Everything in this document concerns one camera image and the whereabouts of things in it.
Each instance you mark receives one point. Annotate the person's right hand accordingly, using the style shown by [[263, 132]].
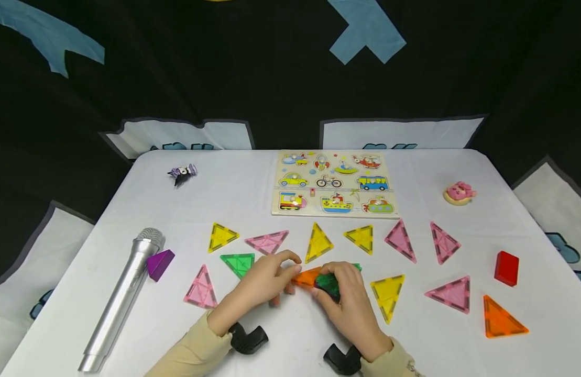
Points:
[[354, 309]]

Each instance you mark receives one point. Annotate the person's left hand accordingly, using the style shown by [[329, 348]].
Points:
[[257, 288]]

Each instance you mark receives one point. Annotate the person's left fingers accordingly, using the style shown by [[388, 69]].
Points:
[[283, 257]]

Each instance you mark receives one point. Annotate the person's right fingers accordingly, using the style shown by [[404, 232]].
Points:
[[342, 272]]

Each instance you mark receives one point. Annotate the green triangle magnetic tile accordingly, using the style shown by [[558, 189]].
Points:
[[238, 263], [327, 284]]

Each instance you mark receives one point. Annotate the orange triangle magnetic tile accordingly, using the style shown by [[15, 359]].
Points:
[[306, 277], [500, 319]]

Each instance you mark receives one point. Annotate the person's right forearm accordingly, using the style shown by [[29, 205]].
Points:
[[394, 364]]

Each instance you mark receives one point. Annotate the pink triangle magnetic tile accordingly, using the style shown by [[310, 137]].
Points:
[[453, 295], [267, 242], [400, 241], [202, 290], [442, 243]]

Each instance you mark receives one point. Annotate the yellow triangle magnetic tile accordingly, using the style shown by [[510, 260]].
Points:
[[317, 245], [388, 295], [220, 237], [362, 238]]

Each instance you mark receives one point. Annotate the wooden vehicle puzzle board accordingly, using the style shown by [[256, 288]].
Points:
[[335, 183]]

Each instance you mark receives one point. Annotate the purple prism block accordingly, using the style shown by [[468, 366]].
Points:
[[160, 264]]

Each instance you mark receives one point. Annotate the black purple toy figurine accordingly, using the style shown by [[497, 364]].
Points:
[[182, 174]]

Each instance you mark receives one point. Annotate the pink donut toy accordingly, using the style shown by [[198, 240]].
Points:
[[459, 193]]

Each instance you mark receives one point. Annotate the silver toy microphone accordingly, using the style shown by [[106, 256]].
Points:
[[125, 293]]

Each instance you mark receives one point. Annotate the red block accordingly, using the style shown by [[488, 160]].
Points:
[[506, 268]]

